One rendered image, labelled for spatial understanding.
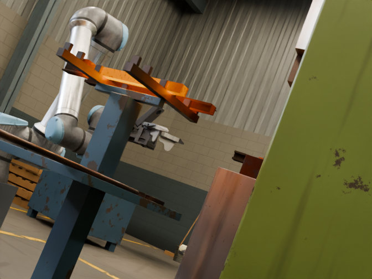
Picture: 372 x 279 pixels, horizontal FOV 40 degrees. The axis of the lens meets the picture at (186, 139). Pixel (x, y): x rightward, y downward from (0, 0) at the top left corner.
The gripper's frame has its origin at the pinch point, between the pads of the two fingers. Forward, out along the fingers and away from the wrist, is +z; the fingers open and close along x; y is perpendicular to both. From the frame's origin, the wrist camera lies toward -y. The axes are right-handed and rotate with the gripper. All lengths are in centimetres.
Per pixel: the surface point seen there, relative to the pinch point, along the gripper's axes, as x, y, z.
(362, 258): 49, 21, 74
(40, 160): 77, 26, 12
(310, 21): 13, -46, 35
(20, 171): -498, 50, -490
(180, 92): 60, 0, 27
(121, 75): 58, -1, 8
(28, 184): -496, 64, -463
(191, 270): 22, 39, 31
